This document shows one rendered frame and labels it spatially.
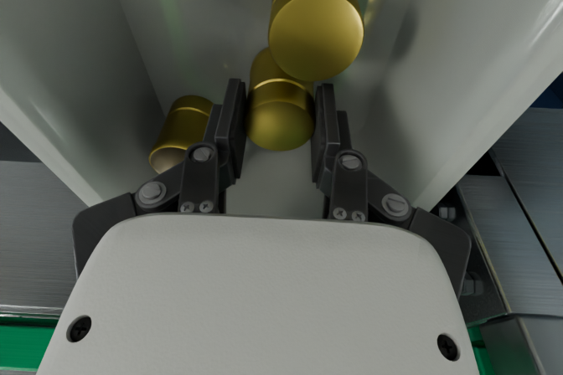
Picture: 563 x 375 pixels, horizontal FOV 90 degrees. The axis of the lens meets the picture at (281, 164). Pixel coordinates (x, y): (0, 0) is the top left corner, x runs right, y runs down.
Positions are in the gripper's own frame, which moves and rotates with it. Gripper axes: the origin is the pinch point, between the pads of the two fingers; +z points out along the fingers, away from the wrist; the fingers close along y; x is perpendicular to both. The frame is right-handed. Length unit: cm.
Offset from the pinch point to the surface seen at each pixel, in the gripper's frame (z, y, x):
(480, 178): -0.2, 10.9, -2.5
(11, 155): 22, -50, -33
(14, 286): -4.6, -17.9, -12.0
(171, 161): 1.4, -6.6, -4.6
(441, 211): -1.5, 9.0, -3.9
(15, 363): -8.9, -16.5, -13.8
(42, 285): -4.5, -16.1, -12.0
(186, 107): 3.4, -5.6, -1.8
